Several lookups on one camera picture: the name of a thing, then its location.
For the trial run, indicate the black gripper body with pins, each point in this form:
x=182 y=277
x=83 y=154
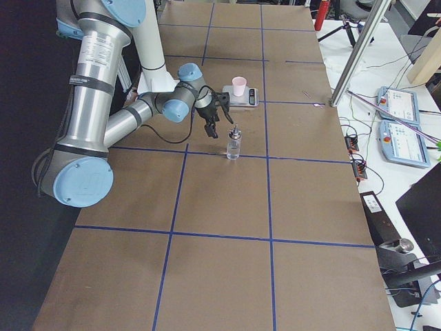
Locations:
x=207 y=112

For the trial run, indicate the black monitor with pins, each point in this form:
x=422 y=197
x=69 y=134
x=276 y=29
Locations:
x=420 y=210

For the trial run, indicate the silver digital kitchen scale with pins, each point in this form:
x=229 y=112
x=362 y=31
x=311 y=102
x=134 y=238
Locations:
x=250 y=98

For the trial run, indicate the blue teach pendant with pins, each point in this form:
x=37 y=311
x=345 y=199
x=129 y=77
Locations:
x=402 y=104
x=399 y=144

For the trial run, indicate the upper blue teach pendant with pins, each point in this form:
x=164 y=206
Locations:
x=402 y=104

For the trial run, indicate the black camera tripod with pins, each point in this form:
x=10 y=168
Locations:
x=348 y=28

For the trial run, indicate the black box with label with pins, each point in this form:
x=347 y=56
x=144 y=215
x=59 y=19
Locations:
x=381 y=228

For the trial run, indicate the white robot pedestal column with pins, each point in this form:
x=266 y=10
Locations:
x=154 y=74

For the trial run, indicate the red cylinder bottle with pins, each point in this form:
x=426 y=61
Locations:
x=321 y=14

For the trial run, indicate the lower blue teach pendant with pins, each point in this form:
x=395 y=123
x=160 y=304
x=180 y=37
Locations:
x=399 y=144

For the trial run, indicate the clear glass sauce bottle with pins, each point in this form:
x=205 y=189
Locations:
x=234 y=143

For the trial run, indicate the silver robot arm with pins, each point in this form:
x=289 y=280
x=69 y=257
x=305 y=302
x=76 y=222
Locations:
x=75 y=170

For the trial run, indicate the aluminium extrusion post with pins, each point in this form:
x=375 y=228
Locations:
x=377 y=12

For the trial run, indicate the pink plastic cup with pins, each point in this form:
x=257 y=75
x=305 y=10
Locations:
x=239 y=84

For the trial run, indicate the orange black connector block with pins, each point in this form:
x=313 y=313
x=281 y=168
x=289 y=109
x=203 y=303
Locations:
x=358 y=163

